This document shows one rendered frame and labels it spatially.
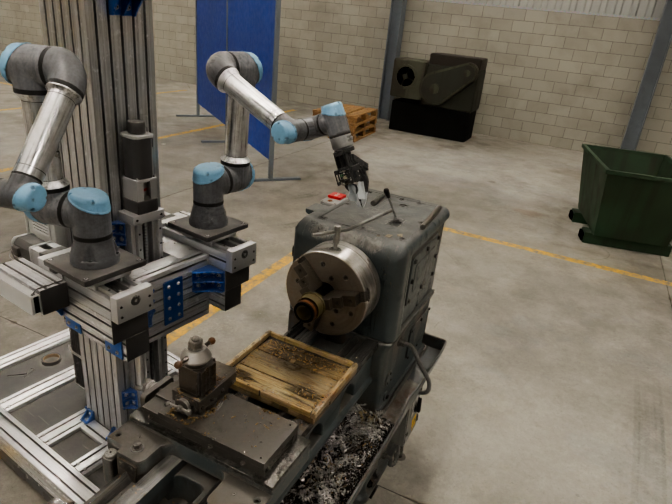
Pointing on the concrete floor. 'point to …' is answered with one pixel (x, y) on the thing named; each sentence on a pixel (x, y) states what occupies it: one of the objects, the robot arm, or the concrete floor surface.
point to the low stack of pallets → (356, 115)
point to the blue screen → (219, 33)
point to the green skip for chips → (625, 200)
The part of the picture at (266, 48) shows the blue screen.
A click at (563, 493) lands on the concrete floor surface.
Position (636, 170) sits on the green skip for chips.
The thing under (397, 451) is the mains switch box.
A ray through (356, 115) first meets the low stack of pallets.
